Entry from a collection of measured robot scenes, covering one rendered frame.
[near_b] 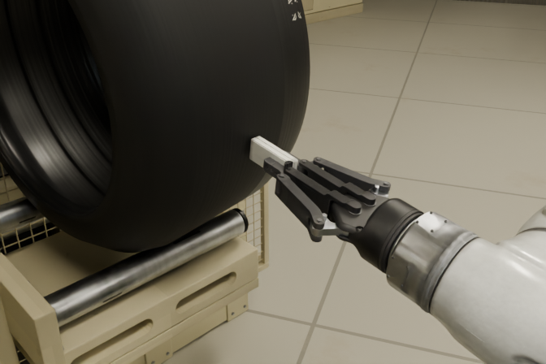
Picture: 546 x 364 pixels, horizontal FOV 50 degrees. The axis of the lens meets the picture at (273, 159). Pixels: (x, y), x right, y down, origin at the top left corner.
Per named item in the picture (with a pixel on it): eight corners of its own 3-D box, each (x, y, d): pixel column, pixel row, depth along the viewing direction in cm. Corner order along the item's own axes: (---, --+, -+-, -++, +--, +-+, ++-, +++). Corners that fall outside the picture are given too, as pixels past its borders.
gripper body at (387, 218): (439, 201, 61) (370, 162, 67) (391, 233, 56) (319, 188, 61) (422, 256, 65) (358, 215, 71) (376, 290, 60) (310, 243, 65)
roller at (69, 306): (47, 340, 77) (46, 320, 74) (32, 315, 79) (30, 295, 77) (246, 237, 99) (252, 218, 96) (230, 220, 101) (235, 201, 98)
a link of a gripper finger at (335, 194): (358, 233, 65) (350, 238, 64) (285, 186, 71) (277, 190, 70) (365, 204, 63) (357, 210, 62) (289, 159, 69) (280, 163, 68)
